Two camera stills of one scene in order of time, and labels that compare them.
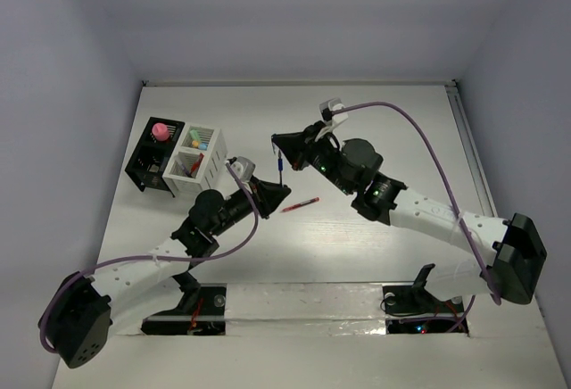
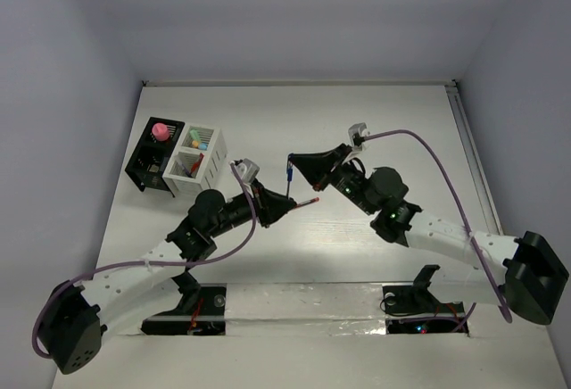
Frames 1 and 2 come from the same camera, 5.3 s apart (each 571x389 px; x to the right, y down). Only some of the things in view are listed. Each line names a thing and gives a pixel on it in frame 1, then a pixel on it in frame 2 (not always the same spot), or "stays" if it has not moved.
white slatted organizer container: (198, 162) stays
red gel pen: (197, 164) stays
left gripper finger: (269, 195) → (281, 205)
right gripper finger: (294, 147) → (316, 167)
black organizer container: (147, 163) stays
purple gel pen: (187, 173) stays
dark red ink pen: (301, 204) stays
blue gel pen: (280, 168) → (289, 176)
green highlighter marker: (194, 135) stays
